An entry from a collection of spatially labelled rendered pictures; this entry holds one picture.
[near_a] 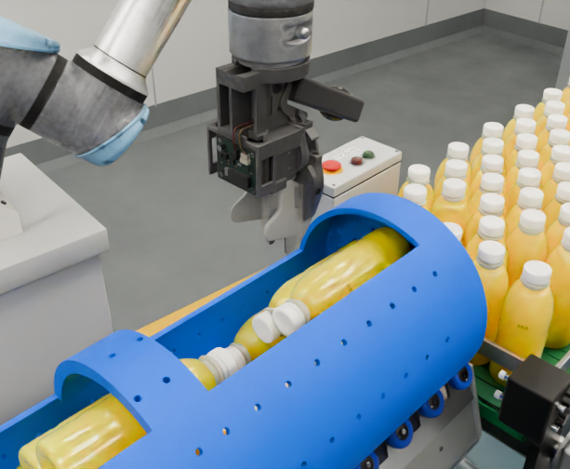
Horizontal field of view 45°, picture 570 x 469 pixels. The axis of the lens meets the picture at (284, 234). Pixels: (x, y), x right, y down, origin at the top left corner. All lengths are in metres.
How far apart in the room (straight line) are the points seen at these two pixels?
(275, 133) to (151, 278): 2.26
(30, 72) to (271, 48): 0.48
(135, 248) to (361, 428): 2.36
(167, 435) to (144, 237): 2.50
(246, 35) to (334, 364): 0.34
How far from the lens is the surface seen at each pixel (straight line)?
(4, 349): 1.09
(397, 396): 0.82
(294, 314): 0.81
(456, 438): 1.12
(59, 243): 1.03
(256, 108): 0.62
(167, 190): 3.46
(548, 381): 1.05
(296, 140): 0.65
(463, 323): 0.89
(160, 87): 4.03
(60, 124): 1.03
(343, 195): 1.25
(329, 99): 0.69
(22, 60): 1.02
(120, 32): 1.03
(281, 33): 0.60
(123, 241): 3.11
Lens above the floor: 1.70
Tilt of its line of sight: 34 degrees down
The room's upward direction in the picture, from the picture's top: straight up
